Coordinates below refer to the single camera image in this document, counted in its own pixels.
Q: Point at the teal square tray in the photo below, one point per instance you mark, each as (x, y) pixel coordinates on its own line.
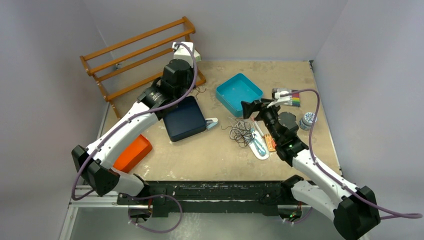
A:
(236, 89)

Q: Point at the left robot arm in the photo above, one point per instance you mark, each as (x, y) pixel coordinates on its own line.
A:
(158, 102)

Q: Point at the marker pen set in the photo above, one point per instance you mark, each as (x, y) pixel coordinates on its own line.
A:
(295, 96)

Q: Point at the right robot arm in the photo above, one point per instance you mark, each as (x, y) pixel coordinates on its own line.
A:
(348, 206)

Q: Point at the dark blue square tray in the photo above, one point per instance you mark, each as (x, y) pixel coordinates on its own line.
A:
(185, 120)

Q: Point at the wooden shelf rack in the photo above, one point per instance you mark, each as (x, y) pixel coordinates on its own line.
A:
(188, 30)

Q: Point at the orange white pen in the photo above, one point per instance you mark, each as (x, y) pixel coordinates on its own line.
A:
(257, 127)

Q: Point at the aluminium frame rails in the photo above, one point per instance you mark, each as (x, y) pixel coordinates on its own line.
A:
(96, 198)

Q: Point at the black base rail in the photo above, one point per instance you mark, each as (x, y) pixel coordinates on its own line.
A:
(267, 197)

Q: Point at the orange square tray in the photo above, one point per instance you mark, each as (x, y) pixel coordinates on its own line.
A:
(133, 154)

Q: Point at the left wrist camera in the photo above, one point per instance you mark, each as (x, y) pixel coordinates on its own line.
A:
(180, 52)

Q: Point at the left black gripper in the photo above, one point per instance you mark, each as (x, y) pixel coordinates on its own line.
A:
(192, 76)

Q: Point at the blue white tape roll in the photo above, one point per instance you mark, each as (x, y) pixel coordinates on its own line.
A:
(307, 121)

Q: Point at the toothbrush blister pack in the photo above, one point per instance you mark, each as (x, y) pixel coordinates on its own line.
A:
(258, 146)

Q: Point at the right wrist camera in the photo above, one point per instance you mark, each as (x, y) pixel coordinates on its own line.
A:
(281, 98)

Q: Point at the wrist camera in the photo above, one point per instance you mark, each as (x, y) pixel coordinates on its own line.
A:
(180, 52)
(281, 98)

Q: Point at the white blue small device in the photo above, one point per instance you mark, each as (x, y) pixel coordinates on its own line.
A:
(211, 122)

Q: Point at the white cardboard box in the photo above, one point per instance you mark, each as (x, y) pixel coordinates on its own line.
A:
(197, 56)

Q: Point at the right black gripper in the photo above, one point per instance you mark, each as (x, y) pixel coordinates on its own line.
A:
(258, 106)

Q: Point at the orange small notebook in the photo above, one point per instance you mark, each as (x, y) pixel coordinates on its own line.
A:
(270, 143)

